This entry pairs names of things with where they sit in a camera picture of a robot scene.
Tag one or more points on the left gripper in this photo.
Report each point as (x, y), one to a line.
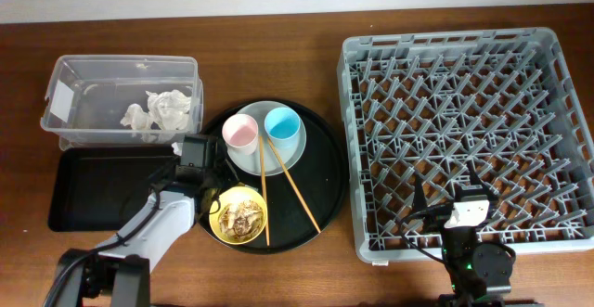
(213, 177)

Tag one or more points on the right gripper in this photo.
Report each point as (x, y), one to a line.
(419, 202)

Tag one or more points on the pink cup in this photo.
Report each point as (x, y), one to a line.
(240, 132)

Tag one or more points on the yellow bowl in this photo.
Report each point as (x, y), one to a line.
(233, 195)

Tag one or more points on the wooden chopstick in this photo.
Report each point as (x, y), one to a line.
(294, 187)
(264, 190)

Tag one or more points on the white napkin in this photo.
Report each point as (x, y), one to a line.
(169, 111)

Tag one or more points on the food scraps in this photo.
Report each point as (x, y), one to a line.
(241, 221)

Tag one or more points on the blue cup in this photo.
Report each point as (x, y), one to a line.
(282, 126)

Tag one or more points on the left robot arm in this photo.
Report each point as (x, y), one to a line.
(121, 265)

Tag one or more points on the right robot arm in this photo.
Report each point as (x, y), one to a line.
(479, 271)

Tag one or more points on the grey dishwasher rack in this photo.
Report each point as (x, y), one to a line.
(428, 103)

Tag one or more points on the round black tray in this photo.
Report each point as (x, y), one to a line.
(322, 177)

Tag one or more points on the black rectangular tray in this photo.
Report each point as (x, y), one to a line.
(102, 188)

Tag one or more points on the clear plastic bin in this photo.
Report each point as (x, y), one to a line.
(106, 85)

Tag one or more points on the white label on bin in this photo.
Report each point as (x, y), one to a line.
(61, 101)

